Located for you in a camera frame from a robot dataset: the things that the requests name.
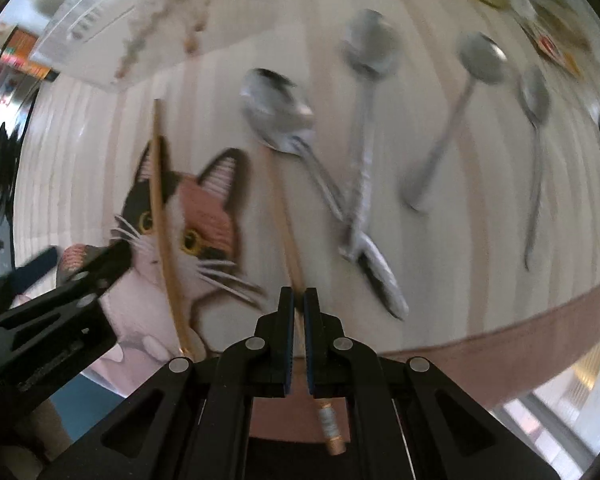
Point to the colourful shelf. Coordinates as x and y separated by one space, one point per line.
25 52

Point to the red and white packet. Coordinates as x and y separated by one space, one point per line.
552 47

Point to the white utensil tray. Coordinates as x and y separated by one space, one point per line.
100 15

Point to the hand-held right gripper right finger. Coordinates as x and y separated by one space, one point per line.
307 345

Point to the slim steel spoon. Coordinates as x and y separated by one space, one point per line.
535 95

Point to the wooden chopstick with gold end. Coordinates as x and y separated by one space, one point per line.
285 220

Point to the striped cat print placemat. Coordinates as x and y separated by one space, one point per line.
445 285

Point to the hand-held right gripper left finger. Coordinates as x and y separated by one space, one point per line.
290 345

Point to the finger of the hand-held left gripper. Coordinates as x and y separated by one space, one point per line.
102 267
35 267

